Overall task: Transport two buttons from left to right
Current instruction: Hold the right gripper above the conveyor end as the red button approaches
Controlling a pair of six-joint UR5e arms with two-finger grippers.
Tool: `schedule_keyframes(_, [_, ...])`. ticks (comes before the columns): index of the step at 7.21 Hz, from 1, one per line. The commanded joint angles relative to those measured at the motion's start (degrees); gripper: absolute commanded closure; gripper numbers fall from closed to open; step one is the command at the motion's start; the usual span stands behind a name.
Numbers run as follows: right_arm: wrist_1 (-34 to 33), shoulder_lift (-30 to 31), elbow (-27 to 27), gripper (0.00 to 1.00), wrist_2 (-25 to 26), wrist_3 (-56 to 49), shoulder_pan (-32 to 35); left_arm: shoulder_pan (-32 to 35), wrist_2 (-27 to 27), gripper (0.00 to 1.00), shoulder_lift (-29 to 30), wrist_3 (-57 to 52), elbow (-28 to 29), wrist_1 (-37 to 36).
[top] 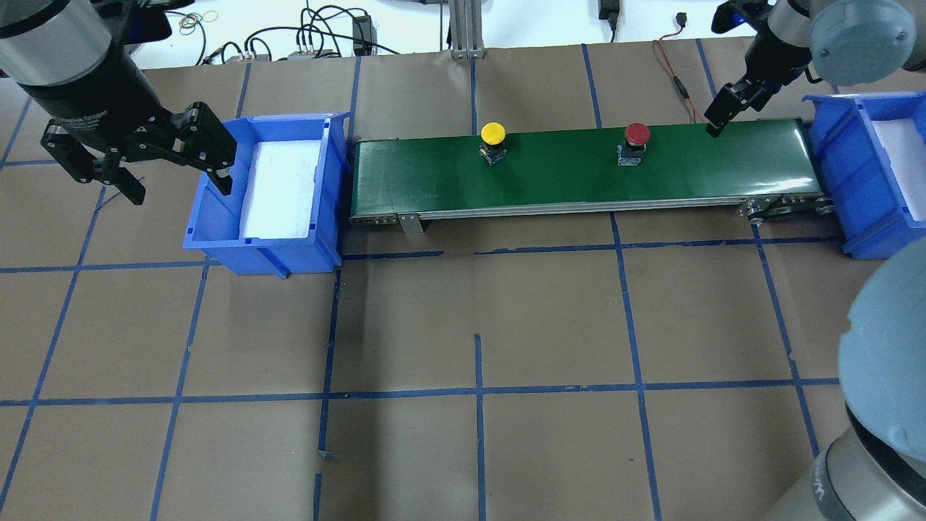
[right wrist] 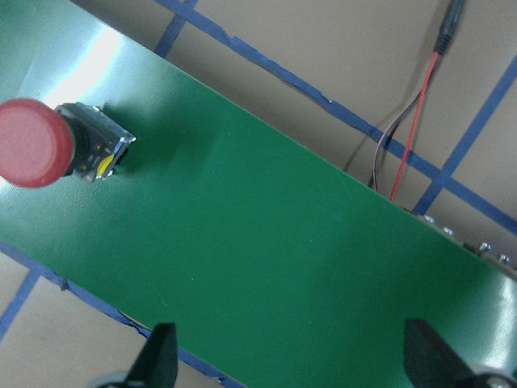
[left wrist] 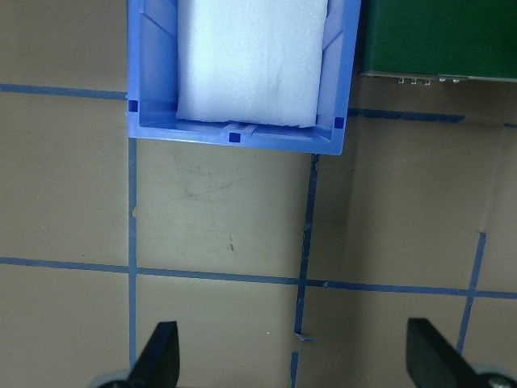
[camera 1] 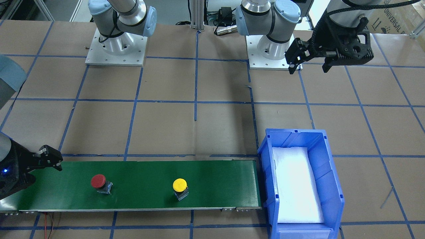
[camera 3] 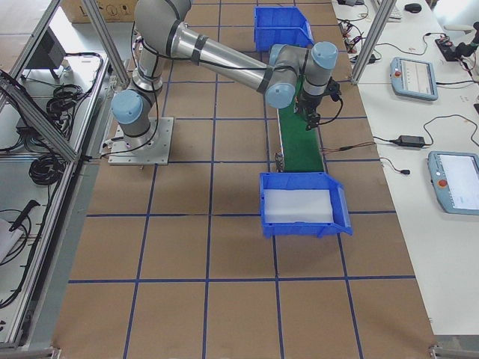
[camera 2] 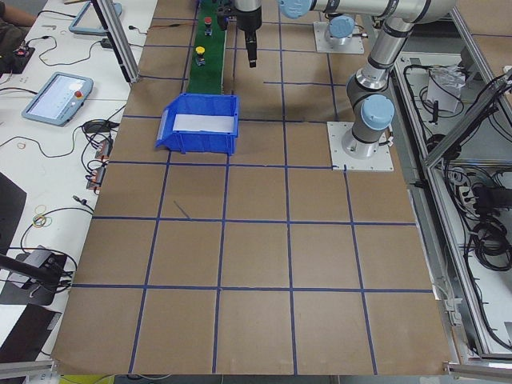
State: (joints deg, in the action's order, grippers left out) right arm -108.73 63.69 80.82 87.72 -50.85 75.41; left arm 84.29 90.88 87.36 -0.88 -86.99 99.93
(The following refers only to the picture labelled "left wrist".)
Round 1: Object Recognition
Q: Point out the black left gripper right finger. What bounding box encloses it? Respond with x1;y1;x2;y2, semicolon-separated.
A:
406;318;483;388

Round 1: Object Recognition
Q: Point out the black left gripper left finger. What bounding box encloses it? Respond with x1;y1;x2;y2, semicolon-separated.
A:
128;321;179;387

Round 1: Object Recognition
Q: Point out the white foam left pad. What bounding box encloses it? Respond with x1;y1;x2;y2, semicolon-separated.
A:
176;1;328;128

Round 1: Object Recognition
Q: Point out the green conveyor belt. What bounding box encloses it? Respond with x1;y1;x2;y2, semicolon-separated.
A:
362;1;516;82

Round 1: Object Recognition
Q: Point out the blue left bin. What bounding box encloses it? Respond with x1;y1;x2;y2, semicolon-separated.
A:
127;1;361;155

